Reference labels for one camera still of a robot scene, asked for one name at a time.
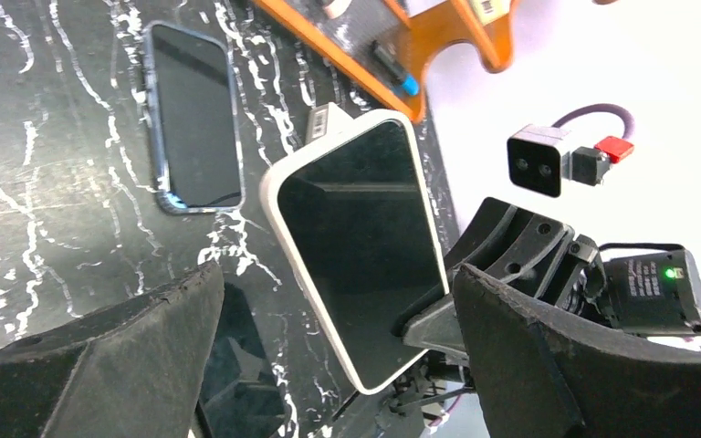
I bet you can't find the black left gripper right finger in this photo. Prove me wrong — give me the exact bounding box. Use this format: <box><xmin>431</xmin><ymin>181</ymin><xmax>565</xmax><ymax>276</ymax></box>
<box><xmin>452</xmin><ymin>265</ymin><xmax>701</xmax><ymax>437</ymax></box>

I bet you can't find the bare black phone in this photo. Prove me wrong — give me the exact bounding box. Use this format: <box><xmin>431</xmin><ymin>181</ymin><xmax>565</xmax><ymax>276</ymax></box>
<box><xmin>196</xmin><ymin>282</ymin><xmax>285</xmax><ymax>438</ymax></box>

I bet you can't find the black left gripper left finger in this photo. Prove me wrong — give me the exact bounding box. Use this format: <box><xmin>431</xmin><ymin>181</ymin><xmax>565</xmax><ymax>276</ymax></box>
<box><xmin>0</xmin><ymin>263</ymin><xmax>224</xmax><ymax>437</ymax></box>

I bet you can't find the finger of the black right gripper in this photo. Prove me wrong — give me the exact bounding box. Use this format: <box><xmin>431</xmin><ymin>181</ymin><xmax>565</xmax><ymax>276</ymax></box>
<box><xmin>391</xmin><ymin>287</ymin><xmax>468</xmax><ymax>363</ymax></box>

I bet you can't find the white rectangular box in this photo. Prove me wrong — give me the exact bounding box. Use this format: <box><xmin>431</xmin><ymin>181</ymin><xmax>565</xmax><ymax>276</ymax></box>
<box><xmin>305</xmin><ymin>102</ymin><xmax>353</xmax><ymax>144</ymax></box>

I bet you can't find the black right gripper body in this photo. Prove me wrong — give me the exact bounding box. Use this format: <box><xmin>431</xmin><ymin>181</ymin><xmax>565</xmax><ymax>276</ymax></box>
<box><xmin>446</xmin><ymin>197</ymin><xmax>701</xmax><ymax>337</ymax></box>

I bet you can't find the black marker blue cap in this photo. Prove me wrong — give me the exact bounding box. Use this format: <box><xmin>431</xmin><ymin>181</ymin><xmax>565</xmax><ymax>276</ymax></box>
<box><xmin>371</xmin><ymin>40</ymin><xmax>420</xmax><ymax>97</ymax></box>

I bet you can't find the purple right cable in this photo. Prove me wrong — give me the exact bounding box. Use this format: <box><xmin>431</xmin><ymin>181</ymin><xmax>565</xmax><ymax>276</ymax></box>
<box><xmin>550</xmin><ymin>103</ymin><xmax>636</xmax><ymax>141</ymax></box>

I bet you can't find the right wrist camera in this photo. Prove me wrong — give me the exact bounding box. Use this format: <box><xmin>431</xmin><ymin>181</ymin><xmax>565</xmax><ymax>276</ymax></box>
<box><xmin>507</xmin><ymin>124</ymin><xmax>634</xmax><ymax>198</ymax></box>

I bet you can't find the orange wooden shelf rack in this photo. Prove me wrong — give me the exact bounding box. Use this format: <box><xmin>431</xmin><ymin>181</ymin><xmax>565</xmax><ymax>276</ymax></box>
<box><xmin>257</xmin><ymin>1</ymin><xmax>518</xmax><ymax>122</ymax></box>

